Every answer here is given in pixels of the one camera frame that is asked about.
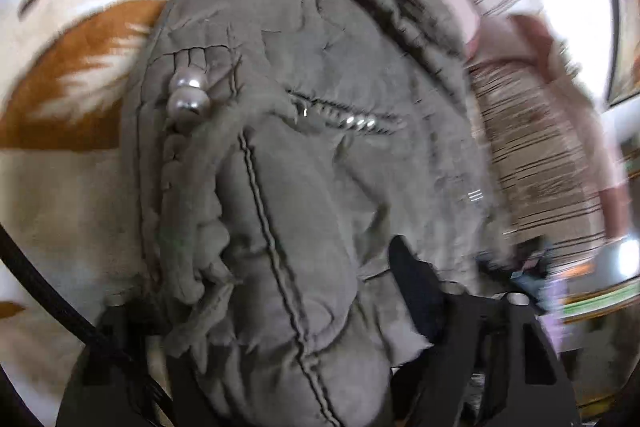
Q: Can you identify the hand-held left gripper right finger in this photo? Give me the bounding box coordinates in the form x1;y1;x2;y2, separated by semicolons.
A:
388;236;582;427

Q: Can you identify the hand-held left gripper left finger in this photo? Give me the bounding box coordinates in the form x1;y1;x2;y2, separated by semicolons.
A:
55;296;211;427

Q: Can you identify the olive puffer jacket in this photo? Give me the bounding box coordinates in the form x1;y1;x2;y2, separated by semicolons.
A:
119;0;516;427

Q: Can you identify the striped sofa backrest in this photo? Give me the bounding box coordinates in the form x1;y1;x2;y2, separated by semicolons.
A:
390;0;618;270

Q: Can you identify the leaf print blanket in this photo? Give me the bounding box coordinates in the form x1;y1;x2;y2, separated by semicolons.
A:
0;0;261;427

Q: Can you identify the black cable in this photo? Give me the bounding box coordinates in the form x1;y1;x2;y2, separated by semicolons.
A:
0;224;168;410

